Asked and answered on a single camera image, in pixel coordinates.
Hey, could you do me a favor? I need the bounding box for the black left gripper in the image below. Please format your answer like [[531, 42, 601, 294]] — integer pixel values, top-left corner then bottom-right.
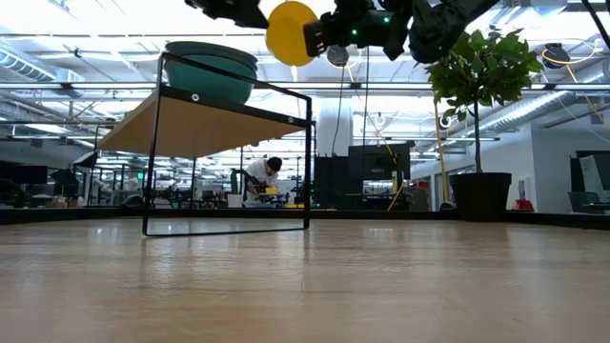
[[184, 0, 271, 30]]

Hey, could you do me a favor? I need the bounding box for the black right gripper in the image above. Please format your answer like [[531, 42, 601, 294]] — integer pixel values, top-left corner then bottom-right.
[[303, 8, 399, 59]]

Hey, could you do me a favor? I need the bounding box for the yellow plastic bowl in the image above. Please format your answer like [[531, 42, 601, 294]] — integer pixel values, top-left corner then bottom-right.
[[265, 0, 320, 69]]

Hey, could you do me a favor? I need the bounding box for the teal floral patterned bowl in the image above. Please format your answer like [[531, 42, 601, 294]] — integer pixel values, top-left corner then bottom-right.
[[164, 47, 259, 66], [164, 55, 259, 106], [165, 40, 258, 56]]

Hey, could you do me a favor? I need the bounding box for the grey round ceiling reel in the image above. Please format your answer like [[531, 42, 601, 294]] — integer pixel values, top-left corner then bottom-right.
[[325, 44, 351, 69]]

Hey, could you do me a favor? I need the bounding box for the black equipment rack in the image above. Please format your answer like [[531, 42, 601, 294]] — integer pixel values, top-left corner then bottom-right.
[[313, 142, 412, 212]]

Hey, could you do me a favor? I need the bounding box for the person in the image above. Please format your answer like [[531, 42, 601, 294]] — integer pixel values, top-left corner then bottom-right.
[[242, 155, 285, 209]]

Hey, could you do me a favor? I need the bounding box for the green leafy potted plant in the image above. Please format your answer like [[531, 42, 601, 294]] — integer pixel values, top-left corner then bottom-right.
[[425, 27, 545, 173]]

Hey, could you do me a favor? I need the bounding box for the black plant pot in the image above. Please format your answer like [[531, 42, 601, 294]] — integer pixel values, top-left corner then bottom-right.
[[448, 171, 514, 223]]

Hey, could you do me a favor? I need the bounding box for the black desk monitor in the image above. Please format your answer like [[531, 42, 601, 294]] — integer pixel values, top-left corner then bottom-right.
[[12, 164, 50, 186]]

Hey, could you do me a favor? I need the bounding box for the thin black diagonal strut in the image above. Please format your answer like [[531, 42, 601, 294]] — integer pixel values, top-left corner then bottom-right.
[[579, 0, 610, 51]]

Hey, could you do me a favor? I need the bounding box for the black display panel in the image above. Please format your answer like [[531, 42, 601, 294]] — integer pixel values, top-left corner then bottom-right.
[[569, 150, 610, 214]]

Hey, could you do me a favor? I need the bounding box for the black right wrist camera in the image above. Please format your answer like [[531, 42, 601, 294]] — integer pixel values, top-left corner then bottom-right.
[[333, 0, 380, 16]]

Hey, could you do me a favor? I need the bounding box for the wooden shelf with black frame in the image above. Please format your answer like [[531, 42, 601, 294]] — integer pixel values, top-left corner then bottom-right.
[[97, 50, 316, 238]]

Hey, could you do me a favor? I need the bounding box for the silver ventilation duct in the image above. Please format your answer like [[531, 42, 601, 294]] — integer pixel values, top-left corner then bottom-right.
[[0, 47, 61, 83], [469, 89, 610, 137]]

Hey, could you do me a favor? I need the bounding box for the black reel with yellow cable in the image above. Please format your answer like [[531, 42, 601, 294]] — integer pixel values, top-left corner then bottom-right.
[[541, 41, 600, 68]]

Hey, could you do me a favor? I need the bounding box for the black aluminium table frame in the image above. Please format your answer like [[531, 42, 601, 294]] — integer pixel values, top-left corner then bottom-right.
[[0, 207, 610, 231]]

